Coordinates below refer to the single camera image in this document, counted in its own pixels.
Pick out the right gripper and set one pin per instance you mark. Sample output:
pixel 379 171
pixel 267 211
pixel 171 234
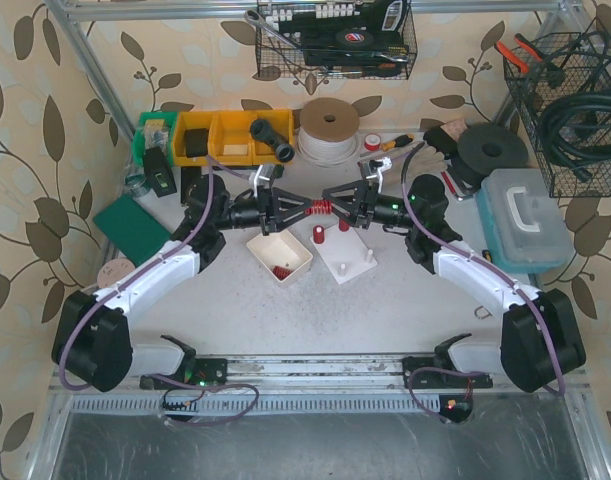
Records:
pixel 363 205

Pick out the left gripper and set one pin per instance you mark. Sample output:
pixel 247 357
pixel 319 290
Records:
pixel 266 211

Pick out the red large spring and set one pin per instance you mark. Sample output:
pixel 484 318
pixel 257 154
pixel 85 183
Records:
pixel 343 225

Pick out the white spring tray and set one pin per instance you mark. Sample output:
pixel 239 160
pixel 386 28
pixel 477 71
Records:
pixel 281 249

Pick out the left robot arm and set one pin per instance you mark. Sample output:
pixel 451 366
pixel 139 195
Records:
pixel 97 343

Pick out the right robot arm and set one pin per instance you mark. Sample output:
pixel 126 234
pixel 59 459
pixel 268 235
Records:
pixel 540 340

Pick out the beige work glove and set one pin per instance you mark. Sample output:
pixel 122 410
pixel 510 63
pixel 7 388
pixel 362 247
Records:
pixel 426 161

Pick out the small yellow black screwdriver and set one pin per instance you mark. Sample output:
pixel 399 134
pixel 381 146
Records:
pixel 397 142

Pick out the grey pipe fitting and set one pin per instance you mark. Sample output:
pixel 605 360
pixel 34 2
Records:
pixel 262 131

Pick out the yellow storage bins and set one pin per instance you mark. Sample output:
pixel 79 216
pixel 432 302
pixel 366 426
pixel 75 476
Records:
pixel 228 139

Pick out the black box in bin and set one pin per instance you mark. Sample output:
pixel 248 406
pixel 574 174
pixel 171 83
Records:
pixel 196 142

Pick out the black brush with sponge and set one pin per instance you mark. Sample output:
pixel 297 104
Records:
pixel 444 138

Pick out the black battery charger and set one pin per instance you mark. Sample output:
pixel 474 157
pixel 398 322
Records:
pixel 158 172

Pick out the black foam disc spool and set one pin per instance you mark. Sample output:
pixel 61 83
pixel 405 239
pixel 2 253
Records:
pixel 485 147

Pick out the green foam pad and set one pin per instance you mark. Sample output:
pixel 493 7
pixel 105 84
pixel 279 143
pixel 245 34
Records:
pixel 131 229

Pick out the green storage bin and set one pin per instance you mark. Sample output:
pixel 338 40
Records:
pixel 154 130

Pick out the glass jar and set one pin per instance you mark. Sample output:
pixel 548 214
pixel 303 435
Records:
pixel 136 184

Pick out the brass padlock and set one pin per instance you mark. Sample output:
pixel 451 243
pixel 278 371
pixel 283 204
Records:
pixel 482 313

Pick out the teal clear toolbox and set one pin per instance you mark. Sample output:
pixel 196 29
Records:
pixel 523 228

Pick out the round sanding disc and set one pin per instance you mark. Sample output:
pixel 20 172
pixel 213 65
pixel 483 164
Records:
pixel 114 271

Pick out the white four-peg base plate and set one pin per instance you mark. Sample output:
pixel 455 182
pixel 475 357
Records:
pixel 345 254

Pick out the white cable spool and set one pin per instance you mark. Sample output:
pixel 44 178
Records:
pixel 328 133

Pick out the aluminium rail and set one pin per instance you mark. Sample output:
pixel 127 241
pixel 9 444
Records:
pixel 320 373

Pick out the wire basket with tools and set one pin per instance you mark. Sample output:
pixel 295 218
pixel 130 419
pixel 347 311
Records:
pixel 336 39

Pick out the orange handled pliers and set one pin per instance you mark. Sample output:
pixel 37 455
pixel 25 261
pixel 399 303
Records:
pixel 514 56

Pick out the wire basket with hoses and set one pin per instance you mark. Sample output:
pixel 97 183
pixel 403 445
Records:
pixel 565 105

